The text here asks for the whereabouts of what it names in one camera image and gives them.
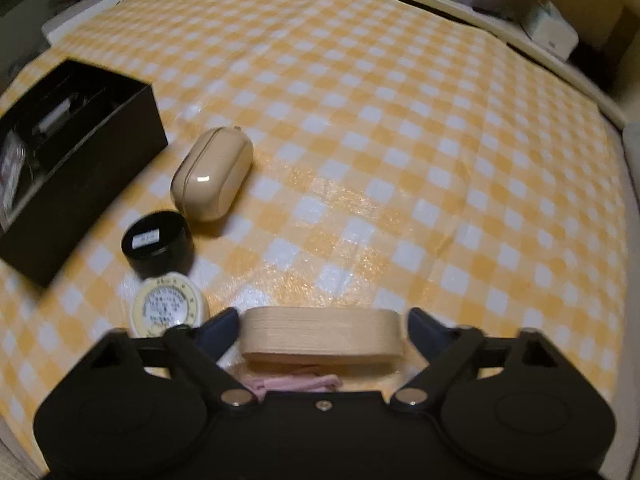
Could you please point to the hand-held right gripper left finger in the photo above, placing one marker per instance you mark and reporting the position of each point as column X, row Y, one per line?
column 220, row 331

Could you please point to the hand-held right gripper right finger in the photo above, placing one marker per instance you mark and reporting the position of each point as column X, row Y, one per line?
column 425, row 330

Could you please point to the white round tin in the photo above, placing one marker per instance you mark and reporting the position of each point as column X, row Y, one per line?
column 167, row 307

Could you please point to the black round jar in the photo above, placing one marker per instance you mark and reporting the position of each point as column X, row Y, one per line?
column 157, row 255

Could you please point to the beige wooden case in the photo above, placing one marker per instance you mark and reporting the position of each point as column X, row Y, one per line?
column 320, row 335

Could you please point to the beige earbud case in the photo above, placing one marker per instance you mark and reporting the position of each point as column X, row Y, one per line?
column 212, row 175

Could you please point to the large black box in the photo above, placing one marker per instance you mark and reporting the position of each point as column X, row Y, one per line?
column 100, row 160

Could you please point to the yellow checked mat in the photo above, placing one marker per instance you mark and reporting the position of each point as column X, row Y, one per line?
column 375, row 160

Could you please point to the wooden shelf unit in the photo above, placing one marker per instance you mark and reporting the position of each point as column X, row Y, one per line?
column 540, row 64

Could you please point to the white tissue box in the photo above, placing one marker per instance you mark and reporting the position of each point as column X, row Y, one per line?
column 547, row 30

